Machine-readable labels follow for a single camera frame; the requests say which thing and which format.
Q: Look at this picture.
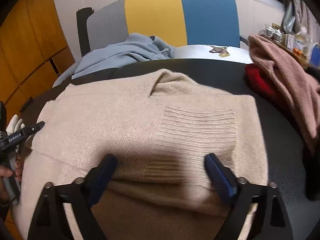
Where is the white printed pillow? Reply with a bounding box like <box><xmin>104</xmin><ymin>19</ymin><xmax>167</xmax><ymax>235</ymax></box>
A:
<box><xmin>173</xmin><ymin>44</ymin><xmax>253</xmax><ymax>64</ymax></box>

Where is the blue backed chair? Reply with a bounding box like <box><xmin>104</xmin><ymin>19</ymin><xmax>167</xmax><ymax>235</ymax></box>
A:
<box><xmin>309</xmin><ymin>43</ymin><xmax>320</xmax><ymax>68</ymax></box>

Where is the black garment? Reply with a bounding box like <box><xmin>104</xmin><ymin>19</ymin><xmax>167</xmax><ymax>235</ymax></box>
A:
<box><xmin>303</xmin><ymin>67</ymin><xmax>319</xmax><ymax>200</ymax></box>

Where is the grey yellow blue headboard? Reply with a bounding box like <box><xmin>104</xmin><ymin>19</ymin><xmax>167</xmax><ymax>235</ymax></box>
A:
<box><xmin>87</xmin><ymin>0</ymin><xmax>240</xmax><ymax>50</ymax></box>

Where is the black rolled mat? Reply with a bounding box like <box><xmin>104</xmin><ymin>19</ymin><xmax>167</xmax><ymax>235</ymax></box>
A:
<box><xmin>76</xmin><ymin>7</ymin><xmax>94</xmax><ymax>56</ymax></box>

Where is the beige knitted sweater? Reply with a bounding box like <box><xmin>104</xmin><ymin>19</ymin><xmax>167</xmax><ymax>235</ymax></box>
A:
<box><xmin>12</xmin><ymin>69</ymin><xmax>268</xmax><ymax>239</ymax></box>

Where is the person's left hand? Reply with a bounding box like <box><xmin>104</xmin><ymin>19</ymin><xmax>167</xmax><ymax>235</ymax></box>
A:
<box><xmin>0</xmin><ymin>153</ymin><xmax>23</xmax><ymax>204</ymax></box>

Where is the red garment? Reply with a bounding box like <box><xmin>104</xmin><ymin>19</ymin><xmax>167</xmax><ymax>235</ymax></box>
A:
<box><xmin>245</xmin><ymin>64</ymin><xmax>281</xmax><ymax>100</ymax></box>

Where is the wooden side shelf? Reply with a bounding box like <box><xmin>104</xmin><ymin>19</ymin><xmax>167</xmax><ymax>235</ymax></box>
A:
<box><xmin>259</xmin><ymin>24</ymin><xmax>319</xmax><ymax>69</ymax></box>

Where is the light blue grey garment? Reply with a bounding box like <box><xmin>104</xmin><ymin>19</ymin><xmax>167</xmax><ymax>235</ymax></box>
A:
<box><xmin>53</xmin><ymin>33</ymin><xmax>176</xmax><ymax>87</ymax></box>

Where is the wooden wardrobe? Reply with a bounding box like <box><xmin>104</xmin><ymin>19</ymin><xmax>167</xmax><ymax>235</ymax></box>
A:
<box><xmin>1</xmin><ymin>0</ymin><xmax>75</xmax><ymax>119</ymax></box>

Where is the pink knitted sweater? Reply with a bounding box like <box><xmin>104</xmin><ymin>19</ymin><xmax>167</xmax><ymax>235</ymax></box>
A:
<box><xmin>248</xmin><ymin>35</ymin><xmax>315</xmax><ymax>145</ymax></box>

